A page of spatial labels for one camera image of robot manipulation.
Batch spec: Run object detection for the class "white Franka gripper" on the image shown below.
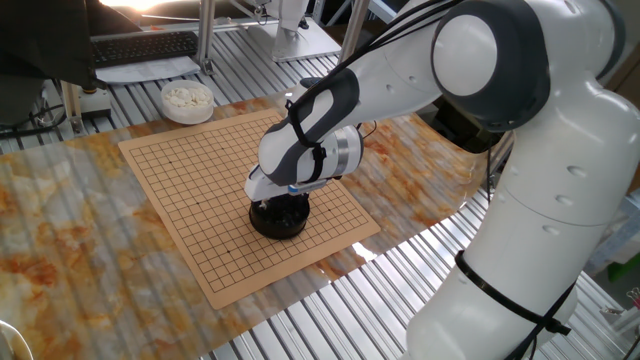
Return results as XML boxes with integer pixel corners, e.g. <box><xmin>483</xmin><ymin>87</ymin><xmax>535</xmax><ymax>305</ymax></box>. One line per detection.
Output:
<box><xmin>243</xmin><ymin>164</ymin><xmax>346</xmax><ymax>212</ymax></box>

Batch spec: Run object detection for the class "black bowl of Go stones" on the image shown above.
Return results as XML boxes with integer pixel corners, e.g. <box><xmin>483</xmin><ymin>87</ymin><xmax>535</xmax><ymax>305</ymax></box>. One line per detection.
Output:
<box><xmin>248</xmin><ymin>192</ymin><xmax>311</xmax><ymax>241</ymax></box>

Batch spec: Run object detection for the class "tan Go board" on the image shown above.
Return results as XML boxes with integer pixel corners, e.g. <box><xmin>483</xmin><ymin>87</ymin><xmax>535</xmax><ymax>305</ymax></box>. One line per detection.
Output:
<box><xmin>117</xmin><ymin>108</ymin><xmax>382</xmax><ymax>311</ymax></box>

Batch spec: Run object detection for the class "white bowl of Go stones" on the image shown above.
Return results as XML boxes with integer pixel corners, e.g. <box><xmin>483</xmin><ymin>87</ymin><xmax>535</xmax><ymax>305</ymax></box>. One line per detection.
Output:
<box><xmin>159</xmin><ymin>79</ymin><xmax>216</xmax><ymax>126</ymax></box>

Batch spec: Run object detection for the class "white paper sheet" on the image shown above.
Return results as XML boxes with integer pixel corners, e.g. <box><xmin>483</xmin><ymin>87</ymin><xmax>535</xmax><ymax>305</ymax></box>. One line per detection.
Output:
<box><xmin>94</xmin><ymin>54</ymin><xmax>202</xmax><ymax>85</ymax></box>

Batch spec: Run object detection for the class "orange marble pattern mat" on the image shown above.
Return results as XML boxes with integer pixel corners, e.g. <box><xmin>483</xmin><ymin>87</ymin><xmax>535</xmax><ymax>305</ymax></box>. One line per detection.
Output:
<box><xmin>0</xmin><ymin>92</ymin><xmax>494</xmax><ymax>360</ymax></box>

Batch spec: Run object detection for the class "black computer keyboard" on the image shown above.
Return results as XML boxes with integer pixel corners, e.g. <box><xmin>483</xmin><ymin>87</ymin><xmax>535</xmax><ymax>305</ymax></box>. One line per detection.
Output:
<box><xmin>89</xmin><ymin>30</ymin><xmax>200</xmax><ymax>70</ymax></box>

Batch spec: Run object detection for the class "white box with knob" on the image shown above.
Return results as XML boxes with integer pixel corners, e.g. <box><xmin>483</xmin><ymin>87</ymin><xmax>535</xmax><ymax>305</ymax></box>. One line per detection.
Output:
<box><xmin>79</xmin><ymin>84</ymin><xmax>112</xmax><ymax>119</ymax></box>

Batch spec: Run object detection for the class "black box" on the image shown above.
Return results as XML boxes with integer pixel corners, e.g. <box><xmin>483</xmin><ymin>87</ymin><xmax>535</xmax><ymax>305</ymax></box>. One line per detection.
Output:
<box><xmin>429</xmin><ymin>94</ymin><xmax>506</xmax><ymax>154</ymax></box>

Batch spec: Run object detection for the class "black monitor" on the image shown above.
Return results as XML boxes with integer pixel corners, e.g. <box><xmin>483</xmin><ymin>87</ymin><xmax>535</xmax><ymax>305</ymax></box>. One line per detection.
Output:
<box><xmin>0</xmin><ymin>0</ymin><xmax>144</xmax><ymax>91</ymax></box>

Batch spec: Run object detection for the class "white round rim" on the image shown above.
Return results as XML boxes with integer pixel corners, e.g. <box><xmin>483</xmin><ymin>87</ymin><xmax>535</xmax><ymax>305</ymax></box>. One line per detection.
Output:
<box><xmin>0</xmin><ymin>318</ymin><xmax>35</xmax><ymax>360</ymax></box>

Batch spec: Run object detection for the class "green object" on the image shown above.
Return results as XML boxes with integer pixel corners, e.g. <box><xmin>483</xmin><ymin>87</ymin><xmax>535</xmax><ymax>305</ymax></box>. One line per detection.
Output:
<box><xmin>607</xmin><ymin>249</ymin><xmax>640</xmax><ymax>281</ymax></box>

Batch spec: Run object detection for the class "aluminium frame bar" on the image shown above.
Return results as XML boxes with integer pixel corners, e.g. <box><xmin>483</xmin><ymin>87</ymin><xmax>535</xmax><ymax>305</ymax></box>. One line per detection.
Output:
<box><xmin>59</xmin><ymin>79</ymin><xmax>84</xmax><ymax>136</ymax></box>
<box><xmin>341</xmin><ymin>0</ymin><xmax>371</xmax><ymax>49</ymax></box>
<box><xmin>194</xmin><ymin>0</ymin><xmax>217</xmax><ymax>76</ymax></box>

